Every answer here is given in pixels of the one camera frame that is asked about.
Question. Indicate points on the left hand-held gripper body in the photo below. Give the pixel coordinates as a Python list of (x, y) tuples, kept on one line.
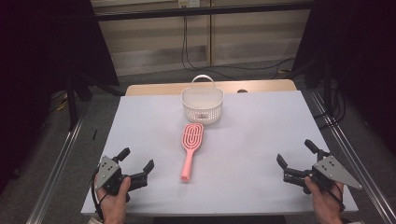
[(107, 174)]

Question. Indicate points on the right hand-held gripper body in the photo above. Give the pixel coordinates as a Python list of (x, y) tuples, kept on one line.
[(334, 174)]

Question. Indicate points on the pink hairbrush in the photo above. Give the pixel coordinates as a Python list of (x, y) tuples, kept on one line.
[(190, 140)]

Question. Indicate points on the white perforated plastic basket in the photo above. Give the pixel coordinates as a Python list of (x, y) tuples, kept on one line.
[(202, 105)]

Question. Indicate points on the person's left hand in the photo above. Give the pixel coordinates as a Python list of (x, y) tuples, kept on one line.
[(113, 203)]

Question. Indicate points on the person's right hand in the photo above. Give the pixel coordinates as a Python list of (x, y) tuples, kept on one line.
[(325, 203)]

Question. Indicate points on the small black floor object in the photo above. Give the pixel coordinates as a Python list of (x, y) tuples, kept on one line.
[(94, 134)]

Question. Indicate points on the white table board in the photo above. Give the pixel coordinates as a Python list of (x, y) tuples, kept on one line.
[(249, 140)]

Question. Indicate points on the black metal stand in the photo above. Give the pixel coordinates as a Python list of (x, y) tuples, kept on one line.
[(72, 102)]

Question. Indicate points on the wooden table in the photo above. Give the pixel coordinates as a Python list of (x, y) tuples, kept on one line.
[(155, 88)]

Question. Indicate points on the black curtain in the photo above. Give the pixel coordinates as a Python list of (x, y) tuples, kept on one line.
[(37, 62), (358, 46)]

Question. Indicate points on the black horizontal bar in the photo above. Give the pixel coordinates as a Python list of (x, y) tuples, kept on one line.
[(249, 9)]

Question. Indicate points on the aluminium floor rail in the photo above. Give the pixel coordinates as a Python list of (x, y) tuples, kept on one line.
[(53, 180), (358, 161)]

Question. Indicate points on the white wall socket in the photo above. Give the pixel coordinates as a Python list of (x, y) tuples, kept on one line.
[(188, 2)]

